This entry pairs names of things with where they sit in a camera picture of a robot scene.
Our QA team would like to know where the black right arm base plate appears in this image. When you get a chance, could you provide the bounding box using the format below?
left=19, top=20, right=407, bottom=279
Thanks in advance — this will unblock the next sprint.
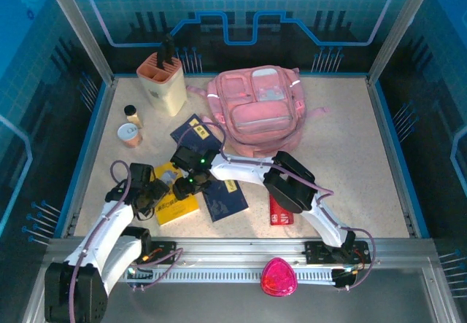
left=305, top=241, right=369, bottom=265

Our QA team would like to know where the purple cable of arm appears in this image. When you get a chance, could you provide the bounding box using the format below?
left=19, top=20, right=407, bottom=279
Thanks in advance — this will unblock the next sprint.
left=67, top=160, right=183, bottom=323
left=188, top=120, right=379, bottom=291

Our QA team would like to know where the orange can with white lid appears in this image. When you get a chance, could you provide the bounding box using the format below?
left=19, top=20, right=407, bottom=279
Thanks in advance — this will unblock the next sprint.
left=117, top=122, right=143, bottom=149

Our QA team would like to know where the aluminium frame post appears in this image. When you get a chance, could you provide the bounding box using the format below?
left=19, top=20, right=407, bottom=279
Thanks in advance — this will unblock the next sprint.
left=39, top=0, right=117, bottom=85
left=366, top=0, right=437, bottom=85

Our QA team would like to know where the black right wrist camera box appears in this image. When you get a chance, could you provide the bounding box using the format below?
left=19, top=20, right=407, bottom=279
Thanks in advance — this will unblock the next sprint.
left=170, top=147, right=200, bottom=169

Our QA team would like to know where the beige knife block orange top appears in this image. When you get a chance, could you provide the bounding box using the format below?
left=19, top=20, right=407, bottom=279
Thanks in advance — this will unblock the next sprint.
left=136, top=52, right=188, bottom=117

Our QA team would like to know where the aluminium front beam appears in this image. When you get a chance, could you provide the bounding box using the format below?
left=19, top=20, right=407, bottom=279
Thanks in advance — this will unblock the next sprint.
left=47, top=237, right=435, bottom=271

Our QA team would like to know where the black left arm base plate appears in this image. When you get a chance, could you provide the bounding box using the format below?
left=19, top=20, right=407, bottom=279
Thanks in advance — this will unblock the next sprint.
left=145, top=241, right=177, bottom=265

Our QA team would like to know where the pink student backpack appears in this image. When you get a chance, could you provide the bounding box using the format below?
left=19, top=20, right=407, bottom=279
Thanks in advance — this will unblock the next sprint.
left=186, top=65, right=329, bottom=158

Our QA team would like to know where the navy book with yellow label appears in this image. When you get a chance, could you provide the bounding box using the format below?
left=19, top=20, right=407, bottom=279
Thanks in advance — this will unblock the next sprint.
left=170, top=113, right=222, bottom=156
left=202, top=179, right=250, bottom=224

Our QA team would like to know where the red package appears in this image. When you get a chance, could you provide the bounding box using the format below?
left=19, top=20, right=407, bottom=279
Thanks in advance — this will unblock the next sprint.
left=269, top=191, right=295, bottom=227

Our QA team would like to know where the long black knife handle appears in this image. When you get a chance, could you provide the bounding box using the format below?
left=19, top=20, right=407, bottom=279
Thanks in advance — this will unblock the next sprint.
left=162, top=33, right=176, bottom=66

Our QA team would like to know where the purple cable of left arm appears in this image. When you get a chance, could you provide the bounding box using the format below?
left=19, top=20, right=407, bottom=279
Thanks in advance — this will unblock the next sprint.
left=67, top=160, right=183, bottom=323

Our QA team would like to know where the white slotted cable duct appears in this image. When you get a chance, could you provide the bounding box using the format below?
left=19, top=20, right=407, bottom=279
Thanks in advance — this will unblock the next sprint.
left=126, top=267, right=336, bottom=284

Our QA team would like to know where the magenta coin purse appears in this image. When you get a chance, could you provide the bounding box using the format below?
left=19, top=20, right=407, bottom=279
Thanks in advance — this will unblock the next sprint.
left=260, top=257, right=298, bottom=297

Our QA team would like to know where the small bottle with black cap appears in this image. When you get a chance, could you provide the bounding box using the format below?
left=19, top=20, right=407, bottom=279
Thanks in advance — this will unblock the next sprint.
left=123, top=104, right=144, bottom=129

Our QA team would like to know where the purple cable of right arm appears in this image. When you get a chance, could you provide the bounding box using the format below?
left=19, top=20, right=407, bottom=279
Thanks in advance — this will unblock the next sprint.
left=188, top=120, right=379, bottom=291

